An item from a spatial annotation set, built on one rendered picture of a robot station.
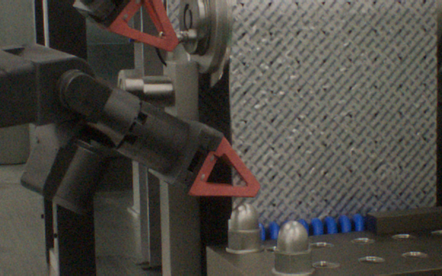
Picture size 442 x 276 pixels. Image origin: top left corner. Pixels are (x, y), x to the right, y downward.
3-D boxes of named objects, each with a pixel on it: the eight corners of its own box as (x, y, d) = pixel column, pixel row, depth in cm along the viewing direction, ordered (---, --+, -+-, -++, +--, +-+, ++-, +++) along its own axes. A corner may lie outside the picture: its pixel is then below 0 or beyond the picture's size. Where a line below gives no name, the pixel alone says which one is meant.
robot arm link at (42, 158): (76, 65, 78) (19, 47, 84) (15, 186, 77) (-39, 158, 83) (161, 118, 87) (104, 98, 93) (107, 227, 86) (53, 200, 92)
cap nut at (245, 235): (221, 247, 88) (220, 201, 87) (256, 243, 89) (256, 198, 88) (233, 255, 84) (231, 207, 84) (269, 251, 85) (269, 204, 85)
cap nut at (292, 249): (265, 269, 79) (264, 218, 79) (305, 265, 80) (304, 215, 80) (281, 280, 76) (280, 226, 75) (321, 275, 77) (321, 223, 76)
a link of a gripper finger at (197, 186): (250, 225, 91) (169, 185, 88) (227, 212, 98) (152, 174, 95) (280, 164, 91) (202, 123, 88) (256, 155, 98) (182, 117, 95)
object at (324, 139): (232, 244, 94) (229, 65, 92) (433, 225, 101) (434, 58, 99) (234, 245, 93) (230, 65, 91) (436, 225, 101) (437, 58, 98)
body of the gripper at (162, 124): (189, 193, 86) (120, 160, 84) (162, 177, 96) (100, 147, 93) (220, 132, 87) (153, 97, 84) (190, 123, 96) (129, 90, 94)
